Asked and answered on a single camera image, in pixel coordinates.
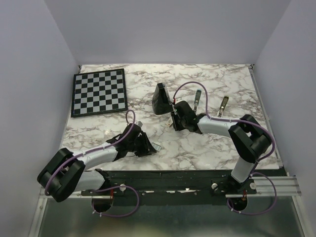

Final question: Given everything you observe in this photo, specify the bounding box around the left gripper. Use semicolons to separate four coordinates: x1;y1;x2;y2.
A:
128;132;157;157

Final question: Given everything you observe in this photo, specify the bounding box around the black wedge stand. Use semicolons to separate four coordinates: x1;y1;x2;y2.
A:
152;82;173;115

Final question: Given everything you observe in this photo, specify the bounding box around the small staple box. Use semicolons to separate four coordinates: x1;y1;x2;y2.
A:
165;118;173;127

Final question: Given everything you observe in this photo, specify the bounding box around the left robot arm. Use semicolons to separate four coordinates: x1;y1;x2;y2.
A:
37;123;157;202

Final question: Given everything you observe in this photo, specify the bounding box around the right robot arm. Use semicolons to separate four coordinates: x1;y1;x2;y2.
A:
171;101;275;194

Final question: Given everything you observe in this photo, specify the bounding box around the black white chessboard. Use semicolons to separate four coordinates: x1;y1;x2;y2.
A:
71;69;128;118

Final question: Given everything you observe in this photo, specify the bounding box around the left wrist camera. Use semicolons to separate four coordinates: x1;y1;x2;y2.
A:
135;121;143;128

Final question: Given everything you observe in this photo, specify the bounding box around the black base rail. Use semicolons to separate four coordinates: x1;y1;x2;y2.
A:
81;170;257;206

